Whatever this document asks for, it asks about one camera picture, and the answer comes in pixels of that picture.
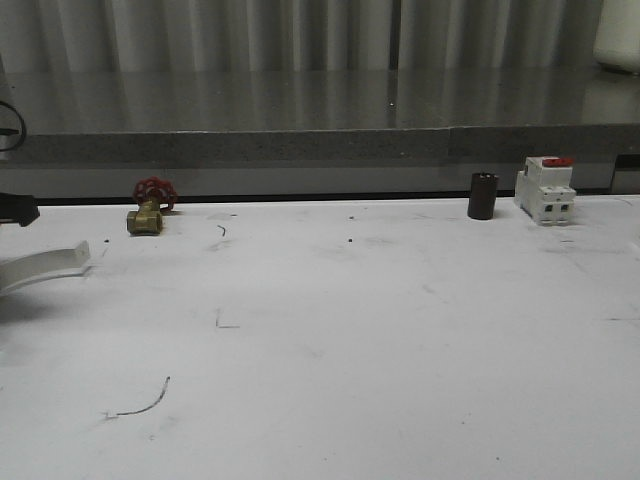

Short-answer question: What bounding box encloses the brass valve red handwheel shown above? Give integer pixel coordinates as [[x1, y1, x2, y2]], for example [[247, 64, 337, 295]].
[[126, 177, 178, 235]]

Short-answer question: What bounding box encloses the dark brown cylinder coupling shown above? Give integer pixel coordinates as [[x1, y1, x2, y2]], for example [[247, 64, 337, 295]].
[[467, 172, 499, 220]]

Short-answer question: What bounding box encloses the black cable loop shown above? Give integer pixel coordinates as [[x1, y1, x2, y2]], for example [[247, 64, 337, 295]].
[[0, 101, 28, 155]]

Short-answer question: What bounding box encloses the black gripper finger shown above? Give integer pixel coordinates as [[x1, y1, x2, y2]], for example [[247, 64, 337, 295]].
[[0, 193, 40, 227]]

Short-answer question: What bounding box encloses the white rice cooker appliance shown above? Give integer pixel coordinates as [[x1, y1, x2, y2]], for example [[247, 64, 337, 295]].
[[593, 0, 639, 75]]

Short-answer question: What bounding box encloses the white half pipe clamp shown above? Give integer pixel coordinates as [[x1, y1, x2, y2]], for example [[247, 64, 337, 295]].
[[1, 240, 91, 296]]

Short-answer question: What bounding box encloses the white circuit breaker red switch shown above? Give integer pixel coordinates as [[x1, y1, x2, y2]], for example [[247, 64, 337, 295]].
[[514, 156, 576, 226]]

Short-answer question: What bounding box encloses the grey stone countertop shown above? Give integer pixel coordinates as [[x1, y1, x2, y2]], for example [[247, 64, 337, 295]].
[[1, 68, 639, 168]]

